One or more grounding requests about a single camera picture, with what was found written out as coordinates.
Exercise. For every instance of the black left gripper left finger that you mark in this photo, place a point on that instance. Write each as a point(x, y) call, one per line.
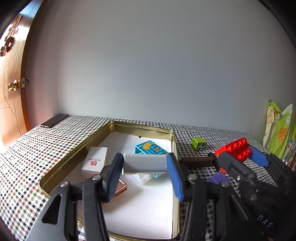
point(58, 219)

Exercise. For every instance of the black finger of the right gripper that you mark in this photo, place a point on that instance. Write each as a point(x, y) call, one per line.
point(237, 170)

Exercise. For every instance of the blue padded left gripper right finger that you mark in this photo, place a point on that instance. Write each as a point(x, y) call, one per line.
point(231, 218)

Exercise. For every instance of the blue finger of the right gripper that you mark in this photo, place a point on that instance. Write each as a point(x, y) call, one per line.
point(258, 157)

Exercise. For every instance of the red toy building block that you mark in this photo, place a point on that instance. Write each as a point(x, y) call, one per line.
point(238, 149)

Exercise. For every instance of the green cube toy block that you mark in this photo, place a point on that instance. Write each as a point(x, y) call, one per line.
point(198, 143)

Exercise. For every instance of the copper brown card box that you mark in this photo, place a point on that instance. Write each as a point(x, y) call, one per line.
point(121, 187)

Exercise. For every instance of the white rectangular box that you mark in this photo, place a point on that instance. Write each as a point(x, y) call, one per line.
point(144, 164)

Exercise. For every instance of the cyan toy building block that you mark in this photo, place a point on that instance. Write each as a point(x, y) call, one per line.
point(149, 148)

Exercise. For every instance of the black round shiny object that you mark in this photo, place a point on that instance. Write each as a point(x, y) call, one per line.
point(214, 162)

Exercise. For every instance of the green patterned hanging cloth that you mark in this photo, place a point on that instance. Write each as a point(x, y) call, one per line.
point(279, 136)

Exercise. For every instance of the purple toy block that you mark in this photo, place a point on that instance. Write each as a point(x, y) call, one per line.
point(218, 178)

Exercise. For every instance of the gold metal tin tray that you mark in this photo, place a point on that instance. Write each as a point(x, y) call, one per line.
point(69, 167)

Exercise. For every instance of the dark brown bar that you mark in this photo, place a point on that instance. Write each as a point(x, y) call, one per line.
point(197, 162)

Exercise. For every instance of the checkered tablecloth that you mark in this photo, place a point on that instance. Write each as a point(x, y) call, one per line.
point(31, 156)

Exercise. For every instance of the white box red logo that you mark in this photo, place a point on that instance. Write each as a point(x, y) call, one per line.
point(94, 162)

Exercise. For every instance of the dark smartphone on table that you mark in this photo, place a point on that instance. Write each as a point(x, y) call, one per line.
point(54, 120)

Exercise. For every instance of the brass door knob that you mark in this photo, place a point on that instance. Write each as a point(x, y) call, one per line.
point(14, 86)

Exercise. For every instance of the wooden door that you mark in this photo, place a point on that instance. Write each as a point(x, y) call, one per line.
point(14, 110)

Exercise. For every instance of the dark red door ornament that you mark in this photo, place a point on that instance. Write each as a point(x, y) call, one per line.
point(9, 39)

